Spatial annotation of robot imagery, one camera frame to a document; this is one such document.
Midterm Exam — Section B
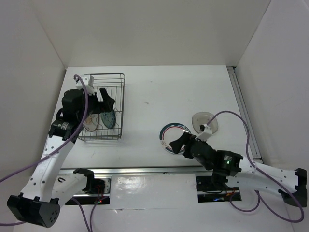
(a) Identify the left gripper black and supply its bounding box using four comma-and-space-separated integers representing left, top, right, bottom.
77, 87, 114, 121

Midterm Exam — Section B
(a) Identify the blue floral small plate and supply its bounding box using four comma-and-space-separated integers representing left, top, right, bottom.
100, 110, 116, 129

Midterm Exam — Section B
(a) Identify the green red rimmed plate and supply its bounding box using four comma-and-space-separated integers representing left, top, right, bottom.
159, 122, 191, 155

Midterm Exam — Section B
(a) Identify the orange sunburst plate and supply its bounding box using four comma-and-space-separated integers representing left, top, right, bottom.
83, 114, 99, 132

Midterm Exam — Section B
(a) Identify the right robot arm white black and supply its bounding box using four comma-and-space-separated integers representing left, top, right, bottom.
169, 132, 308, 207

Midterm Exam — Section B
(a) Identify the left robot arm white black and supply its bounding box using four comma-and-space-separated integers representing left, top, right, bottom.
7, 88, 115, 228

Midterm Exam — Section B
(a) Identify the clear glass square plate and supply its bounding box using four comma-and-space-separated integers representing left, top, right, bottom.
191, 112, 219, 134

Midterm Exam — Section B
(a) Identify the grey wire dish rack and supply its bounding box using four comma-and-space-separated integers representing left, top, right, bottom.
78, 72, 125, 142

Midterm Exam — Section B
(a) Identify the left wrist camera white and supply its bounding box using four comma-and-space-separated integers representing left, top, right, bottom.
74, 74, 95, 96

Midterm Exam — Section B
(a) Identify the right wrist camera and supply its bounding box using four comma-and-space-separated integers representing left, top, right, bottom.
196, 124, 213, 142

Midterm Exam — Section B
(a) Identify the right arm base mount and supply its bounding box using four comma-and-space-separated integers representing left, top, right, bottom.
196, 176, 241, 203

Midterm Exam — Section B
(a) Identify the aluminium front rail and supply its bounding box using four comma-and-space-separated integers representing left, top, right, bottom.
59, 165, 218, 175

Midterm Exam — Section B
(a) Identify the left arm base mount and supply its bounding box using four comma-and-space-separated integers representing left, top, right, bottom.
73, 177, 112, 205

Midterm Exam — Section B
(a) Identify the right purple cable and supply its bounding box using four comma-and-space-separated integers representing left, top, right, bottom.
207, 110, 305, 223

